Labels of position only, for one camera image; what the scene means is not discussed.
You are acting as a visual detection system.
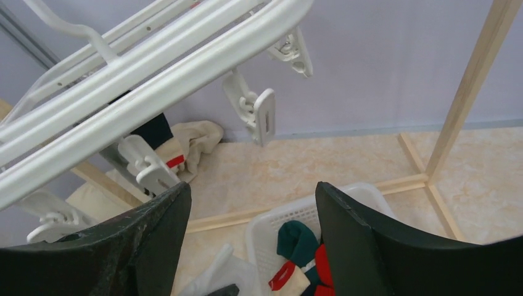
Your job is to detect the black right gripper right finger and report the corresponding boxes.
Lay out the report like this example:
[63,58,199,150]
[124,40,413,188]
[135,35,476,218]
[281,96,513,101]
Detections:
[315,182,522,295]

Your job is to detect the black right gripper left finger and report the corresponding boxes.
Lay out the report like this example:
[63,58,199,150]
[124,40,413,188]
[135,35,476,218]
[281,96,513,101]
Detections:
[1,182,192,295]

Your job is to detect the red plain sock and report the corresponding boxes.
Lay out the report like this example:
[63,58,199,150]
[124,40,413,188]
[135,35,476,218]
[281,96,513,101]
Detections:
[314,244,336,296]

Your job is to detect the white plastic laundry basket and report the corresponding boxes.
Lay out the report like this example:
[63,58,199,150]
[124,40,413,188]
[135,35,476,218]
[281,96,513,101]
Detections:
[245,181,397,296]

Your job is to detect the navy red sock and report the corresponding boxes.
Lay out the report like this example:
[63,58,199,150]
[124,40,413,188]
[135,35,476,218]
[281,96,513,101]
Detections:
[130,113,173,149]

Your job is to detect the white plastic sock hanger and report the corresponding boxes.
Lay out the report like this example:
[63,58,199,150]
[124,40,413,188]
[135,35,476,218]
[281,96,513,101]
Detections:
[1,1,313,243]

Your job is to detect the navy buckle christmas sock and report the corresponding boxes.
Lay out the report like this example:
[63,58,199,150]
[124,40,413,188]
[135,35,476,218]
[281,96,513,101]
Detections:
[268,261,311,296]

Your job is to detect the teal sock in basket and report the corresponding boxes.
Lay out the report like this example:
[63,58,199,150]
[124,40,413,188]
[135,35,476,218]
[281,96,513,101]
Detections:
[276,220,320,285]

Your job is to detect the beige crumpled cloth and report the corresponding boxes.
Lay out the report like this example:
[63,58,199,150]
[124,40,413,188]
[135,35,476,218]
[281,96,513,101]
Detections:
[66,120,224,222]

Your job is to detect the wooden drying rack frame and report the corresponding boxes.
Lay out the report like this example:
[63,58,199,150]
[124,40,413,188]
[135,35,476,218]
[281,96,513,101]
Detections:
[0,0,523,242]

